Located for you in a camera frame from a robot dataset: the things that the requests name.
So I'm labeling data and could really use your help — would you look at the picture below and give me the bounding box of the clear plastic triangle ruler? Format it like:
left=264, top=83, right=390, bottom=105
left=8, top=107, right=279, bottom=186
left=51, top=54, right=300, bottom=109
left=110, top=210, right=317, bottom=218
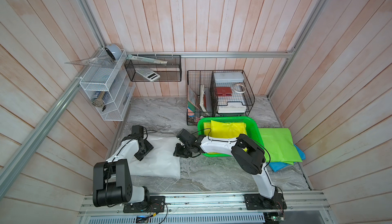
left=66, top=56, right=116, bottom=68

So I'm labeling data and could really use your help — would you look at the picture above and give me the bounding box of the black wire desk organizer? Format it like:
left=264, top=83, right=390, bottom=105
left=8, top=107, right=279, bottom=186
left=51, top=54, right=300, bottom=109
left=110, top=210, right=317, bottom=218
left=186, top=70, right=255, bottom=125

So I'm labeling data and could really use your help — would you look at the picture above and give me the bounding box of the green plastic perforated basket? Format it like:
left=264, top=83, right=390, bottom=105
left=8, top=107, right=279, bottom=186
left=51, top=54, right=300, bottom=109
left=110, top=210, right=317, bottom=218
left=197, top=116, right=263, bottom=147

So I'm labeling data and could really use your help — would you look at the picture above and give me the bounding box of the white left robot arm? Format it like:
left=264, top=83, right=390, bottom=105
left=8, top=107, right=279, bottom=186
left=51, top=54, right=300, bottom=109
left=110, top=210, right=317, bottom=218
left=92, top=125, right=168, bottom=217

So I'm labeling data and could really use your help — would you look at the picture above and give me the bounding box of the white raincoat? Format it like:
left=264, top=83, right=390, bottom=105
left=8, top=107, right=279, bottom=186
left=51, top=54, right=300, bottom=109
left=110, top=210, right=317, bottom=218
left=128, top=135, right=181, bottom=179

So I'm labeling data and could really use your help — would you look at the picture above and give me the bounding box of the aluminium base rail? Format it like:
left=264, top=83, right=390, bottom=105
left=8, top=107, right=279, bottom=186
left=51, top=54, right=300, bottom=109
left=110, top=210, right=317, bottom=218
left=76, top=190, right=338, bottom=224

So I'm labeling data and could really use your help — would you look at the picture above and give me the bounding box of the neon yellow raincoat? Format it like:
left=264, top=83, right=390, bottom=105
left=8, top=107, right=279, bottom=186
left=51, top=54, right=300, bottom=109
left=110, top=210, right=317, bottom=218
left=209, top=121, right=247, bottom=139

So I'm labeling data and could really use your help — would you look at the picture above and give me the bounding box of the light green raincoat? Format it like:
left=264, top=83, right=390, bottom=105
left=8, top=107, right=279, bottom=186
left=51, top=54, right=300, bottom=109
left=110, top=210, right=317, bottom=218
left=259, top=128, right=306, bottom=165

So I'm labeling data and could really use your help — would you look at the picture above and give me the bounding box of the grey tape roll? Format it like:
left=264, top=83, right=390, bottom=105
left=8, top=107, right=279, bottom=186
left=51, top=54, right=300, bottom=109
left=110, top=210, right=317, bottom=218
left=105, top=44, right=122, bottom=61

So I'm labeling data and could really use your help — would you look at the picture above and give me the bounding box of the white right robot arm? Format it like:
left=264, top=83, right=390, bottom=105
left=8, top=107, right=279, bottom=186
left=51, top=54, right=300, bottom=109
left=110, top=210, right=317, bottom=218
left=173, top=129, right=287, bottom=212

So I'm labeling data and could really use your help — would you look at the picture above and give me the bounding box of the red wallet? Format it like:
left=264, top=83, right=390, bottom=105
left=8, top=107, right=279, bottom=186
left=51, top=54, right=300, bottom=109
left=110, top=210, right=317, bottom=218
left=215, top=86, right=232, bottom=96

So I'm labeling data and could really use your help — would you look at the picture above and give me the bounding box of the white calculator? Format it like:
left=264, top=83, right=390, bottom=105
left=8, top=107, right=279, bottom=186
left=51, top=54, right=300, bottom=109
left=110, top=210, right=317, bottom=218
left=135, top=69, right=160, bottom=82

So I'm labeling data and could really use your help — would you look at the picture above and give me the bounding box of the black wire wall basket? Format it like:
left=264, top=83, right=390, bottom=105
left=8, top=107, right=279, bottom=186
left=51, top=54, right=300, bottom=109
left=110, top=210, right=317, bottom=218
left=124, top=54, right=182, bottom=82

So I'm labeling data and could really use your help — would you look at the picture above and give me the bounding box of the white plastic pencil case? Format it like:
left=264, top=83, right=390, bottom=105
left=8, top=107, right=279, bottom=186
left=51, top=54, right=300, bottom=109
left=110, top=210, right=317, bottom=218
left=213, top=72, right=245, bottom=83

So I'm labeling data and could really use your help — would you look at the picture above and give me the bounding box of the white wire mesh shelf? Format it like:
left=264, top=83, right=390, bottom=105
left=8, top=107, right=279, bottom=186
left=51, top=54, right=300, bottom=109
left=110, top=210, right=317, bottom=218
left=80, top=49, right=135, bottom=122

